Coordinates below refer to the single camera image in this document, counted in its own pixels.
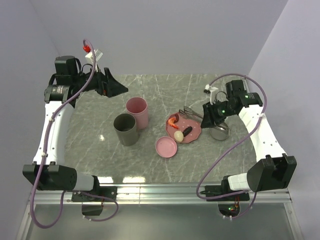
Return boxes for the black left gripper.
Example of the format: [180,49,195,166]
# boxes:
[72,64,128,98]

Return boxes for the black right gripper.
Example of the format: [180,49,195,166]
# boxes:
[200,99,237,129]

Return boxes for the metal serving tongs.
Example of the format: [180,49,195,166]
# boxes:
[178,106,230,131]

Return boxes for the dark toy sea cucumber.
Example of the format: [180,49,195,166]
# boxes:
[182,126,193,137]

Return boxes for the white toy egg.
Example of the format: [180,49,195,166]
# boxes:
[173,130,184,143]

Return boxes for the orange toy shrimp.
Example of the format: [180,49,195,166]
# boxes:
[167,117,179,130]

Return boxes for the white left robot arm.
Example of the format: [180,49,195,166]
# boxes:
[22,53,129,201]

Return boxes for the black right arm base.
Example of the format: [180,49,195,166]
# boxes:
[200,185,250,221]

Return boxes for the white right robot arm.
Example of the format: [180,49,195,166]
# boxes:
[200,80,297,200]

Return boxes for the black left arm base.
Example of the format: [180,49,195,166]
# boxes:
[71,186,119,219]

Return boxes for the grey round lid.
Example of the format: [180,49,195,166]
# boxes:
[209,122,231,141]

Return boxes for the pink cylindrical container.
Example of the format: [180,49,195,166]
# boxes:
[125,96,149,130]

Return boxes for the pink dotted plate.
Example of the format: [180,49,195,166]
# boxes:
[165,112,202,144]

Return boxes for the grey cylindrical container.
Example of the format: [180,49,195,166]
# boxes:
[113,113,139,147]

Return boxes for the pink round lid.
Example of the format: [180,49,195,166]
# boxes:
[155,136,178,158]

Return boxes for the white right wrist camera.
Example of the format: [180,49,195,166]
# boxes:
[203,84,219,105]

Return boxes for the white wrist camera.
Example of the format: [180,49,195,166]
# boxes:
[83,45,103,72]
[203,84,219,105]

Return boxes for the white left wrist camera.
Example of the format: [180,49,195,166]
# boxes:
[83,45,103,72]

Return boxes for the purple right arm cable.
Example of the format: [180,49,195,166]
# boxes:
[196,72,268,221]

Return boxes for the aluminium frame rail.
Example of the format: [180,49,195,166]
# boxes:
[17,183,303,240]

